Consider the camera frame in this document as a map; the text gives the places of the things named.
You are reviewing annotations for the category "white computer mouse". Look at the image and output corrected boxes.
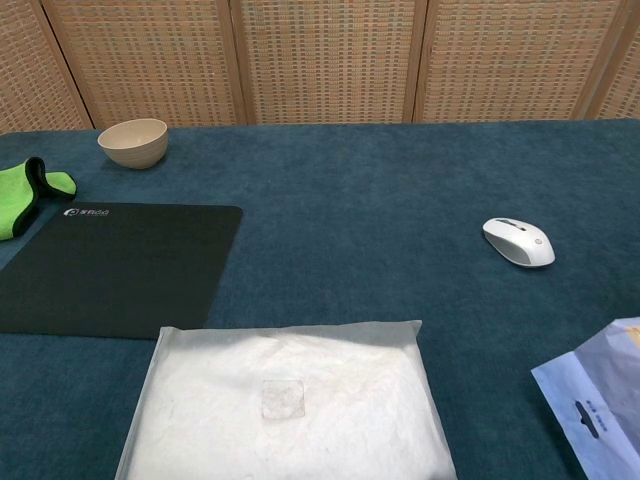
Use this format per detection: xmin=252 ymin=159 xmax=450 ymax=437
xmin=482 ymin=216 xmax=557 ymax=269

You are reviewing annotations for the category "black mouse pad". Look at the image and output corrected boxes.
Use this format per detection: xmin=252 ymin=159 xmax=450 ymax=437
xmin=0 ymin=202 xmax=244 ymax=341

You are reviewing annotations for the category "teal tablecloth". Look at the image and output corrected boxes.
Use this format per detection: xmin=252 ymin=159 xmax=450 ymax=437
xmin=0 ymin=118 xmax=640 ymax=480

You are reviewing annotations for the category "translucent bag with white filling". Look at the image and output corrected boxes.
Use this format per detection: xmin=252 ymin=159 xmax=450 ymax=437
xmin=114 ymin=319 xmax=459 ymax=480

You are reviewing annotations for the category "wicker folding screen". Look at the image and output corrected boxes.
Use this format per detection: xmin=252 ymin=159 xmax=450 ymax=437
xmin=0 ymin=0 xmax=640 ymax=135

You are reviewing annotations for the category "beige bowl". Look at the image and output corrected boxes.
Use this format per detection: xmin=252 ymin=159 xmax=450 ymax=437
xmin=96 ymin=118 xmax=169 ymax=170

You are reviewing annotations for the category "green cloth with black trim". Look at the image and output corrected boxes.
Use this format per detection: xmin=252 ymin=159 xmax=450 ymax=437
xmin=0 ymin=156 xmax=78 ymax=243

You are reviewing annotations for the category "blue and white pouch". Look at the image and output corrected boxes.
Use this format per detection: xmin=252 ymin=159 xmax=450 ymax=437
xmin=530 ymin=316 xmax=640 ymax=480

